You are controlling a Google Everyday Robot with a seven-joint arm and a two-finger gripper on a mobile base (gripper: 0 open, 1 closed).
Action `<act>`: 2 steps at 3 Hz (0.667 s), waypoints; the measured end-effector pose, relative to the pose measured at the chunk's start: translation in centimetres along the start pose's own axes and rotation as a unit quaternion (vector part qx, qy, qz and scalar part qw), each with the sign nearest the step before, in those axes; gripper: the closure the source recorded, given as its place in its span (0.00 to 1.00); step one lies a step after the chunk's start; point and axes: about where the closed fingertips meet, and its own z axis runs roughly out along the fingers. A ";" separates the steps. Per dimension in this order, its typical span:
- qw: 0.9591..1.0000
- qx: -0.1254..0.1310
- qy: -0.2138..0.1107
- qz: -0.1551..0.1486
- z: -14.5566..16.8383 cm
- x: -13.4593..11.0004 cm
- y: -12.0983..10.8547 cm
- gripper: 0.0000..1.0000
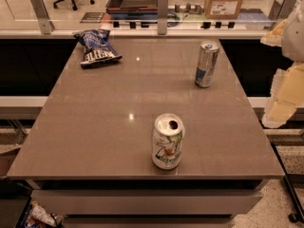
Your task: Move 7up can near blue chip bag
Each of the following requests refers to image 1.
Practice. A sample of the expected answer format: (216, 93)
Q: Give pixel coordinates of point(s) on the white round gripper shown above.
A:
(294, 37)

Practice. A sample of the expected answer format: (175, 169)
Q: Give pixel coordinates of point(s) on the white green 7up can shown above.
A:
(167, 137)

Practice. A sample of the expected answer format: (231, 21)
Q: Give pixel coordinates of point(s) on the silver blue energy drink can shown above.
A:
(208, 54)

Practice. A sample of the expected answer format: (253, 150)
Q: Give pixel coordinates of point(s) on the blue chip bag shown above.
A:
(97, 48)

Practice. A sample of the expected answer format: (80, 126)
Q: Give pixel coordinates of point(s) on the cardboard box with label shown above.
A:
(222, 9)

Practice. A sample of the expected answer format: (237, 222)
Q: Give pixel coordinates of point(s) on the snack bin under table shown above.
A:
(35, 216)

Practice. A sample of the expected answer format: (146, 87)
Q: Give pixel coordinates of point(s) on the right metal glass bracket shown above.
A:
(280, 11)

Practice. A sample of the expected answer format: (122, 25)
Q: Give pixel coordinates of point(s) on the metal glass bracket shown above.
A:
(162, 16)
(45, 24)
(280, 11)

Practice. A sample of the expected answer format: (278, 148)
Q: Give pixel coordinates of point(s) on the middle metal glass bracket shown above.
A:
(162, 16)

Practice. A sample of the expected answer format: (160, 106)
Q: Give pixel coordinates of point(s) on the left metal glass bracket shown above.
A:
(45, 24)

